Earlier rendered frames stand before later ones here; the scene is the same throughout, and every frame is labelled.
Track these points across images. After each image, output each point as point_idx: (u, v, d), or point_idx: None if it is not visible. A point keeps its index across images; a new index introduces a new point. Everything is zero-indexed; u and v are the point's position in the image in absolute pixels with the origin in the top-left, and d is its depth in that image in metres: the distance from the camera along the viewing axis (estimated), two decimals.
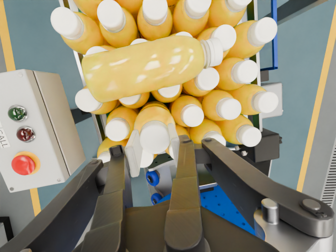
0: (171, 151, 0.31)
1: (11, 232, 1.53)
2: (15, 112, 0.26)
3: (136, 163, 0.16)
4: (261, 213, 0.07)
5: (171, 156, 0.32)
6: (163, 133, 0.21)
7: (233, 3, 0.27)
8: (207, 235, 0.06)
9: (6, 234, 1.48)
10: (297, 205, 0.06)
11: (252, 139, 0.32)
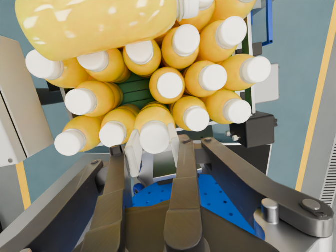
0: (142, 140, 0.21)
1: (1, 231, 1.48)
2: None
3: (136, 163, 0.16)
4: (261, 213, 0.07)
5: (143, 147, 0.21)
6: None
7: None
8: (207, 235, 0.06)
9: None
10: (297, 205, 0.06)
11: (241, 114, 0.27)
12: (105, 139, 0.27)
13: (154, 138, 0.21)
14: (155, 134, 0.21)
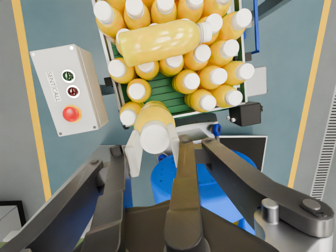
0: None
1: (23, 215, 1.64)
2: (68, 74, 0.37)
3: (136, 163, 0.16)
4: (261, 213, 0.07)
5: None
6: None
7: None
8: (207, 235, 0.06)
9: (19, 217, 1.59)
10: (297, 205, 0.06)
11: (236, 99, 0.43)
12: (146, 144, 0.21)
13: None
14: None
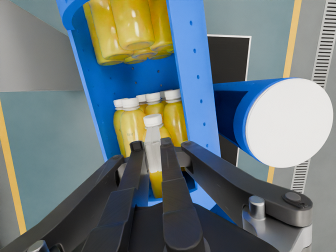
0: None
1: None
2: None
3: (155, 159, 0.16)
4: (248, 210, 0.07)
5: None
6: None
7: None
8: (207, 235, 0.06)
9: None
10: (281, 199, 0.07)
11: None
12: (147, 117, 0.35)
13: None
14: None
